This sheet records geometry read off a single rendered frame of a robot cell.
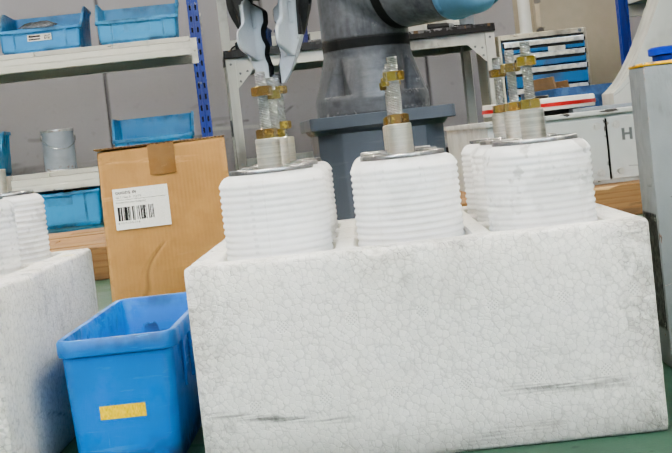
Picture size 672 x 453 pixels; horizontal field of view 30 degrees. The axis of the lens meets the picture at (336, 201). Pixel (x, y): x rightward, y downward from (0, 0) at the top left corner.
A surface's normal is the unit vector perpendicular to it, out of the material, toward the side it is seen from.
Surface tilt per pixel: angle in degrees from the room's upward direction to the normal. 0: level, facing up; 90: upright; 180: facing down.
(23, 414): 90
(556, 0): 90
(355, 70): 73
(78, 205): 92
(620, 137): 90
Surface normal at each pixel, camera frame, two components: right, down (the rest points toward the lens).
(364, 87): -0.18, -0.23
